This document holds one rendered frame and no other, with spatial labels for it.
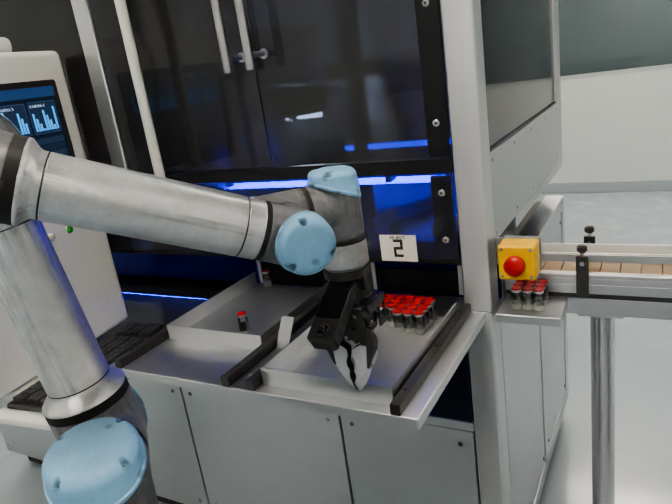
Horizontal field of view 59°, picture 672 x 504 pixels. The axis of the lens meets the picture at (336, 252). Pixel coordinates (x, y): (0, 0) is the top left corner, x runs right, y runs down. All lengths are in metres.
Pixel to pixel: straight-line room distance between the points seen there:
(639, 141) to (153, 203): 5.34
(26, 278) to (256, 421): 1.06
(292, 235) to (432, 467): 0.97
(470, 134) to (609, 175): 4.73
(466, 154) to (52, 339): 0.79
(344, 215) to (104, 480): 0.46
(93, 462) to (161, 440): 1.33
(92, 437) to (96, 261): 0.96
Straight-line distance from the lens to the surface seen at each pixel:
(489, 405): 1.40
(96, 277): 1.73
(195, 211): 0.68
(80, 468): 0.79
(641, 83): 5.75
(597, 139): 5.83
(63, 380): 0.88
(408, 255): 1.29
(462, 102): 1.18
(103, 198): 0.68
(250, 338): 1.25
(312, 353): 1.19
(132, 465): 0.79
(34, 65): 1.67
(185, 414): 1.95
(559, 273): 1.34
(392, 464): 1.60
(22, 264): 0.83
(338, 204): 0.86
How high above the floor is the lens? 1.41
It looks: 17 degrees down
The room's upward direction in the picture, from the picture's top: 8 degrees counter-clockwise
